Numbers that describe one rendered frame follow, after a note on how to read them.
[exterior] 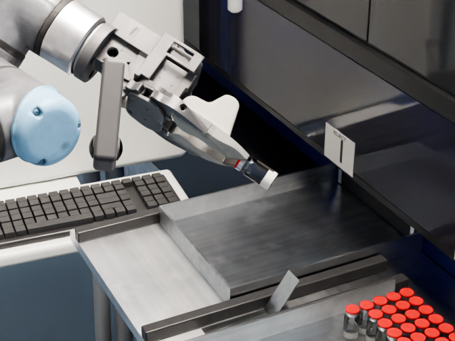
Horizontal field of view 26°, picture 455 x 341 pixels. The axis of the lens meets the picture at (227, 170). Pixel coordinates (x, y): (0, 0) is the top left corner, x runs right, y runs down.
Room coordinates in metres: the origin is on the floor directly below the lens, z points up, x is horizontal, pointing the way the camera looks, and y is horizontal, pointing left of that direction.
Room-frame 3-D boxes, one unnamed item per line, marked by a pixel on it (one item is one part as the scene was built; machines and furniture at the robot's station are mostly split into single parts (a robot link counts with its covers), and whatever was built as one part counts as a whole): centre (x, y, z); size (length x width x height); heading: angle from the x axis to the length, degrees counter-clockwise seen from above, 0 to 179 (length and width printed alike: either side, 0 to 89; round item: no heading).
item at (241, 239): (1.35, -0.10, 0.90); 0.34 x 0.26 x 0.04; 117
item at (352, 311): (1.09, -0.17, 0.90); 0.02 x 0.02 x 0.05
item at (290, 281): (1.13, -0.03, 0.91); 0.14 x 0.03 x 0.06; 117
